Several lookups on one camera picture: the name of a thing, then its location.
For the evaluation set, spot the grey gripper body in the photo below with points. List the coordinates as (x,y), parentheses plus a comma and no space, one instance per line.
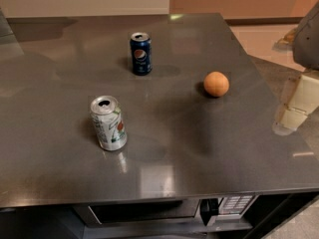
(307,40)

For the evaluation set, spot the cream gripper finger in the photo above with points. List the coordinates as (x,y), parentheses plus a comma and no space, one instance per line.
(299,99)

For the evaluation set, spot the blue pepsi can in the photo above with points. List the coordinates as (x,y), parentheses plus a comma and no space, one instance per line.
(141,50)

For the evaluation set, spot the silver green 7up can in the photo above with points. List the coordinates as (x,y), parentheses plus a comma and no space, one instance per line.
(108,122)

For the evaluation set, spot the orange fruit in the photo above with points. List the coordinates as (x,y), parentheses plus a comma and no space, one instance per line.
(216,84)

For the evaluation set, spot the microwave oven under counter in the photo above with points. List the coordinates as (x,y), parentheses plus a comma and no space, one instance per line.
(207,211)

